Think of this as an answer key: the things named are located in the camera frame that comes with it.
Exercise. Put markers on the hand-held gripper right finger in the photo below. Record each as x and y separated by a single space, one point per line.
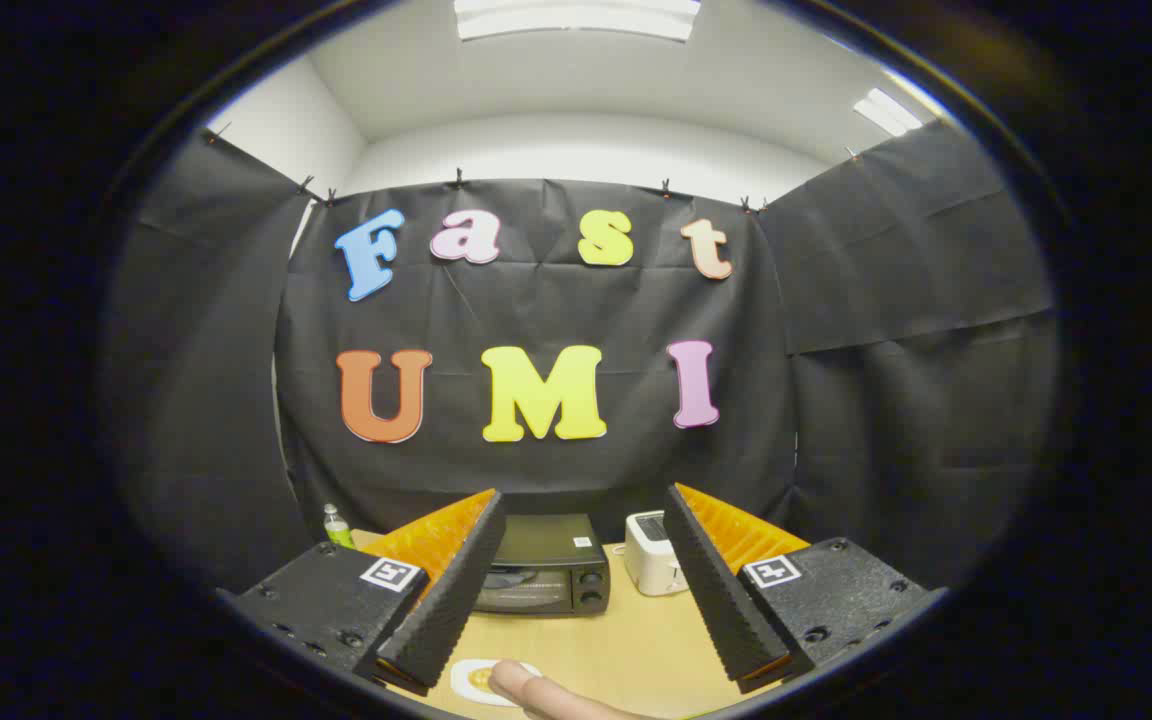
711 585

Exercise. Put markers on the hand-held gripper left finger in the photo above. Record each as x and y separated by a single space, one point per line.
456 585

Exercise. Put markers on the golden bread roll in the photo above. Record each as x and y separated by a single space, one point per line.
479 680

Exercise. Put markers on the black toaster oven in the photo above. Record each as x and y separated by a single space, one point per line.
546 545

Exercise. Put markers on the white pop-up toaster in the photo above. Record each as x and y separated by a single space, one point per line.
648 560

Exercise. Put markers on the white oval plate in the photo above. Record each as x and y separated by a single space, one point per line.
461 685

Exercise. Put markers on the green label plastic bottle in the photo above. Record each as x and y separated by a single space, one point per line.
338 530

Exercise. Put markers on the small ceiling light panel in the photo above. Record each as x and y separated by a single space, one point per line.
888 112

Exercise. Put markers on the large ceiling light panel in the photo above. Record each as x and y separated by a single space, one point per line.
576 18

